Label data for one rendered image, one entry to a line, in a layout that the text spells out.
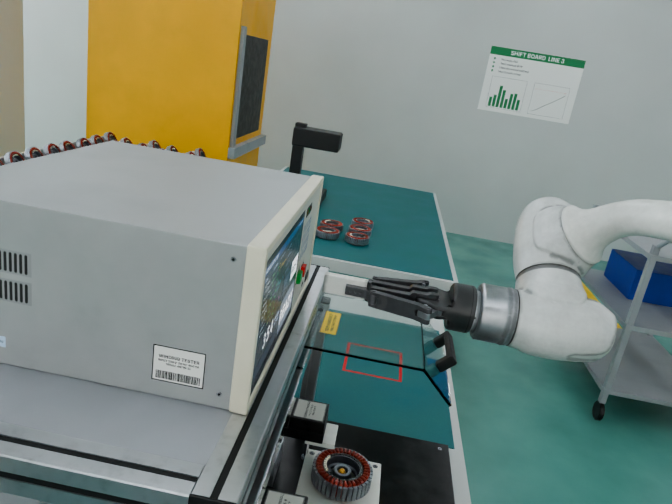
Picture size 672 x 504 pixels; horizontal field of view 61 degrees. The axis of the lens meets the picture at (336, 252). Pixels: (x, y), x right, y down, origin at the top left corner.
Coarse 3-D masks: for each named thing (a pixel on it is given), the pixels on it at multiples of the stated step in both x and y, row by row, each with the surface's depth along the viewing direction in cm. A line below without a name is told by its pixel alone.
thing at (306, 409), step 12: (300, 408) 102; (312, 408) 102; (324, 408) 103; (300, 420) 99; (312, 420) 99; (324, 420) 99; (288, 432) 100; (300, 432) 99; (312, 432) 99; (324, 432) 101; (336, 432) 103; (312, 444) 100; (324, 444) 100
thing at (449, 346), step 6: (438, 336) 109; (444, 336) 107; (450, 336) 107; (438, 342) 108; (444, 342) 105; (450, 342) 104; (450, 348) 102; (450, 354) 99; (438, 360) 100; (444, 360) 99; (450, 360) 99; (438, 366) 99; (444, 366) 99; (450, 366) 99
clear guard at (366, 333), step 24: (336, 312) 108; (360, 312) 110; (384, 312) 112; (312, 336) 97; (336, 336) 99; (360, 336) 100; (384, 336) 102; (408, 336) 103; (432, 336) 111; (384, 360) 93; (408, 360) 95; (432, 360) 100
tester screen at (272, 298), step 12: (300, 228) 83; (288, 240) 73; (300, 240) 85; (288, 252) 75; (276, 264) 67; (288, 264) 77; (276, 276) 69; (264, 288) 62; (276, 288) 71; (288, 288) 82; (264, 300) 64; (276, 300) 73; (264, 312) 65; (276, 312) 74; (288, 312) 87; (264, 324) 67; (276, 324) 77; (276, 336) 79; (264, 348) 70; (264, 360) 72; (252, 384) 66
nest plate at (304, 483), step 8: (312, 456) 111; (304, 464) 108; (312, 464) 109; (376, 464) 112; (304, 472) 106; (376, 472) 110; (304, 480) 104; (376, 480) 107; (304, 488) 102; (312, 488) 103; (376, 488) 105; (312, 496) 101; (320, 496) 101; (368, 496) 103; (376, 496) 103
